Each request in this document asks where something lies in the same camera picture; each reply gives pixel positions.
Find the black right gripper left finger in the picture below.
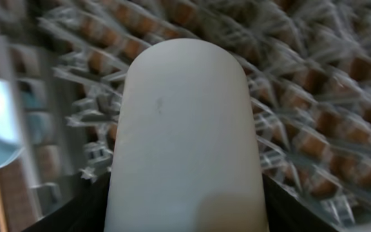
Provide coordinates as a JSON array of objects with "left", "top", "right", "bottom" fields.
[{"left": 23, "top": 173, "right": 111, "bottom": 232}]

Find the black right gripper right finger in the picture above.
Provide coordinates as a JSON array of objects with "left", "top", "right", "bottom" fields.
[{"left": 262, "top": 174, "right": 337, "bottom": 232}]

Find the white cup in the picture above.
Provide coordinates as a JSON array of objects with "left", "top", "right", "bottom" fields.
[{"left": 104, "top": 39, "right": 269, "bottom": 231}]

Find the grey dishwasher rack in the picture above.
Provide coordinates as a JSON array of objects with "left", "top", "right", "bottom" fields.
[{"left": 8, "top": 0, "right": 371, "bottom": 229}]

